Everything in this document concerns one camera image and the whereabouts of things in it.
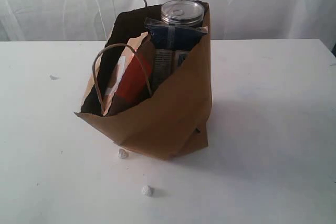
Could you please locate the black rice vacuum pack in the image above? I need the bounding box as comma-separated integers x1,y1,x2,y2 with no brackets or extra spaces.
144,18,208,91

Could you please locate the dark grain can silver lid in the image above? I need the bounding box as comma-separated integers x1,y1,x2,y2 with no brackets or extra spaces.
161,0,205,27

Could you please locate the brown paper bag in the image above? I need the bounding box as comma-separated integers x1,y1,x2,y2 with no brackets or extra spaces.
76,1,212,159

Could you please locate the white backdrop curtain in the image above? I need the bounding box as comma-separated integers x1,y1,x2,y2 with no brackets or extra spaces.
1,0,335,48

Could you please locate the brown kraft stand-up pouch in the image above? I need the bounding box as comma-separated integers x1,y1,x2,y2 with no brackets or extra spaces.
103,32,155,116

